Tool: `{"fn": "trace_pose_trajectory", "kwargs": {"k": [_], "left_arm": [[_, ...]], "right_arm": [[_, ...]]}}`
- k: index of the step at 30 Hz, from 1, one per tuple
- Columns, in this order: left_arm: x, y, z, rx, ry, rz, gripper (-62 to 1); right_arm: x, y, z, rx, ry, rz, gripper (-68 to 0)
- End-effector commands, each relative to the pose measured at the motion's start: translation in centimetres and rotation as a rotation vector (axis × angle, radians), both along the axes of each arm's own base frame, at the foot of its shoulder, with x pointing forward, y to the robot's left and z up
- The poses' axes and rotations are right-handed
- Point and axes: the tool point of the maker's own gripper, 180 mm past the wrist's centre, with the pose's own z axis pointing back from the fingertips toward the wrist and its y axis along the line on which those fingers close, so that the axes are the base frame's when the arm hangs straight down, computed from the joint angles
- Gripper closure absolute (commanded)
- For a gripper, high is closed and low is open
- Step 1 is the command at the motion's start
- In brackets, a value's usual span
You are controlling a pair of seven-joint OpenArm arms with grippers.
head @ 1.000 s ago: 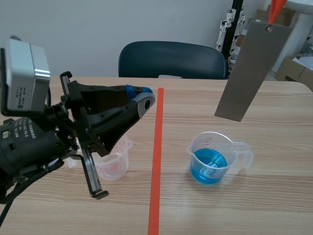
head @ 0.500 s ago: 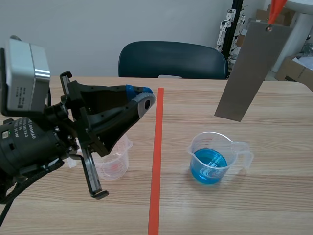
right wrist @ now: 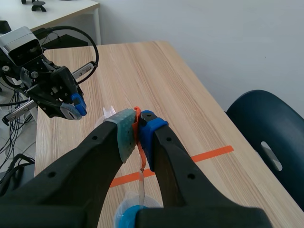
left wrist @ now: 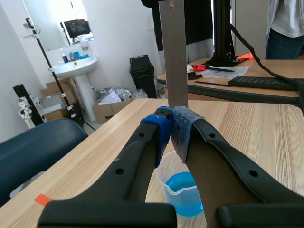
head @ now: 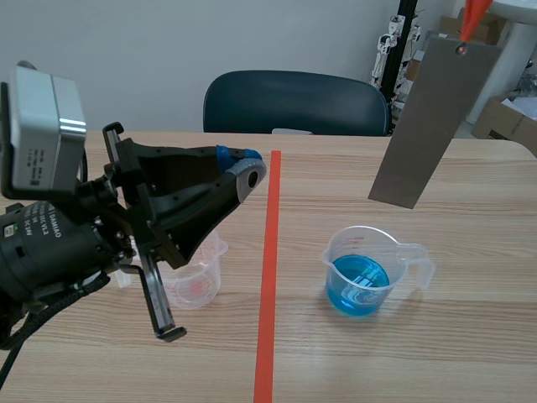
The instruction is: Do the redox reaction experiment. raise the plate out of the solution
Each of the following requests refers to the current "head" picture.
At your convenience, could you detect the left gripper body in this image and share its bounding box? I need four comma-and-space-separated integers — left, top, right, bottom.
77, 122, 188, 343

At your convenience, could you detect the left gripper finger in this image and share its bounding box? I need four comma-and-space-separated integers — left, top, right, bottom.
123, 139, 245, 186
143, 148, 269, 270

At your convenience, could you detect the grey metal plate orange strip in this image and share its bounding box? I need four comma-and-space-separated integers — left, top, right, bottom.
368, 0, 503, 211

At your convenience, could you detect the empty clear plastic beaker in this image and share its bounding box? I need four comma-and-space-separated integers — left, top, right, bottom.
117, 228, 230, 311

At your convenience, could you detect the dark blue chair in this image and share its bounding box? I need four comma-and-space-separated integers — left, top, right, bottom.
202, 70, 389, 138

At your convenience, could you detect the clear beaker with blue liquid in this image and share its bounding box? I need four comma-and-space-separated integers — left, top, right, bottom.
321, 225, 437, 322

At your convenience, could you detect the brown cardboard box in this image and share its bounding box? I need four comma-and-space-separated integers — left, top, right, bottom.
472, 95, 537, 160
439, 15, 512, 44

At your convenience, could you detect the black braided cable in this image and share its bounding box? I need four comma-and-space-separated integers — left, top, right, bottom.
0, 272, 112, 381

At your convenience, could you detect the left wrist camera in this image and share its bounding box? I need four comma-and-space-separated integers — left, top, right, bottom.
8, 61, 88, 195

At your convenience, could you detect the black metal rail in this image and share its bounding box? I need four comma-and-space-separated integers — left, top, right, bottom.
392, 0, 421, 111

